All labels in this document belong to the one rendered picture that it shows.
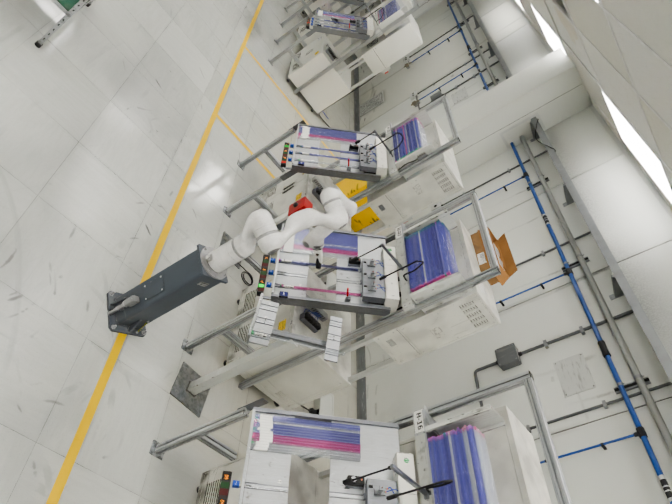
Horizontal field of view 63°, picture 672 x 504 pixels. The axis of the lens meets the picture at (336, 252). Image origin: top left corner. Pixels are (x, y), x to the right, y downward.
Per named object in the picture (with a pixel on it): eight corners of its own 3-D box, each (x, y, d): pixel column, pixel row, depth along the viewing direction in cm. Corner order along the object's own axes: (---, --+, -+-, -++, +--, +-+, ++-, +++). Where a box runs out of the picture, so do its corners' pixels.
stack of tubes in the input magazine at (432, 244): (410, 291, 320) (451, 272, 309) (403, 236, 359) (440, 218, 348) (421, 303, 326) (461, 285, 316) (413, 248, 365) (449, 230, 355)
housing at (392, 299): (381, 314, 331) (386, 298, 322) (378, 261, 368) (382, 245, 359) (394, 316, 332) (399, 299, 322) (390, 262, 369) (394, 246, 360)
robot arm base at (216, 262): (202, 274, 278) (229, 259, 271) (198, 242, 287) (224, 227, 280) (228, 283, 294) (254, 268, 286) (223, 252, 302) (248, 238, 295)
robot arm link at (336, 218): (250, 231, 281) (262, 260, 278) (252, 223, 269) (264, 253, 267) (336, 201, 297) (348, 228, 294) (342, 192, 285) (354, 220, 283)
